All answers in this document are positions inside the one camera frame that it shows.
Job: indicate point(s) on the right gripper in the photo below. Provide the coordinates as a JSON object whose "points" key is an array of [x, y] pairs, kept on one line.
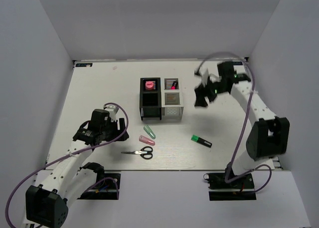
{"points": [[200, 92]]}

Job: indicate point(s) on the right blue corner label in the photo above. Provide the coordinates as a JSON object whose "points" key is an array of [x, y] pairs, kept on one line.
{"points": [[237, 63]]}

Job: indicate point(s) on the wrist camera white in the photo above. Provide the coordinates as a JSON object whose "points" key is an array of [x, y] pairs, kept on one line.
{"points": [[203, 74], [113, 110]]}

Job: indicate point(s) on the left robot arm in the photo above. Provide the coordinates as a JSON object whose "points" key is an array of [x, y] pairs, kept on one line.
{"points": [[48, 203]]}

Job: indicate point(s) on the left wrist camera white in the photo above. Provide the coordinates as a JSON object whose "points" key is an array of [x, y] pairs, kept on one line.
{"points": [[113, 110]]}

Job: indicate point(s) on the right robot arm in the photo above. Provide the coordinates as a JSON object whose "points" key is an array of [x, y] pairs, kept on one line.
{"points": [[264, 135]]}

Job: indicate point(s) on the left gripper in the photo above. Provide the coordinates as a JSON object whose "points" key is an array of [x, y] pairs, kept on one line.
{"points": [[117, 132]]}

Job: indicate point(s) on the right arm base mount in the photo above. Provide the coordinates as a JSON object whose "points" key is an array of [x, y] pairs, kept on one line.
{"points": [[242, 189]]}

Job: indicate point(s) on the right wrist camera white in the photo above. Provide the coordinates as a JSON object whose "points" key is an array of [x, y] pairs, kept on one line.
{"points": [[203, 74]]}

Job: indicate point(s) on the green correction tape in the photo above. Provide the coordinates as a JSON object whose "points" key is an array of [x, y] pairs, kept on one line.
{"points": [[149, 131]]}

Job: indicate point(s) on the green highlighter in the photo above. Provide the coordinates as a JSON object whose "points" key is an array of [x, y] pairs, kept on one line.
{"points": [[201, 141]]}

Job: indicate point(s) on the pink correction tape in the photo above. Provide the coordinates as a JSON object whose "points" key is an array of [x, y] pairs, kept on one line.
{"points": [[146, 140]]}

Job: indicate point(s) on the pink highlighter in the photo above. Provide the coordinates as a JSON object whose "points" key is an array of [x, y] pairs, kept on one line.
{"points": [[174, 85]]}

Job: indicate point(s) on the blue corner label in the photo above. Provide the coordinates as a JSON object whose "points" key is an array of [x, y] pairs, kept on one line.
{"points": [[83, 64], [237, 63]]}

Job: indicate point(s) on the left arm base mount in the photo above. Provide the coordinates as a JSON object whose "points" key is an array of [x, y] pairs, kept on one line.
{"points": [[105, 190]]}

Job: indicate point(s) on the left blue corner label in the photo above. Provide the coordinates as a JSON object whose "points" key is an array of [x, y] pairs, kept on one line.
{"points": [[83, 64]]}

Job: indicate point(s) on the pink glue stick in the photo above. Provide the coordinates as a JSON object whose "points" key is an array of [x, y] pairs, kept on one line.
{"points": [[149, 85]]}

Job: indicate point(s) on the black handled scissors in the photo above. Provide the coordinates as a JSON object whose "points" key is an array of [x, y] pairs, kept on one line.
{"points": [[145, 152]]}

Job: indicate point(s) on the white slotted organizer box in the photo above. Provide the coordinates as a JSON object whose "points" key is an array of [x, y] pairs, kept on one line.
{"points": [[171, 100]]}

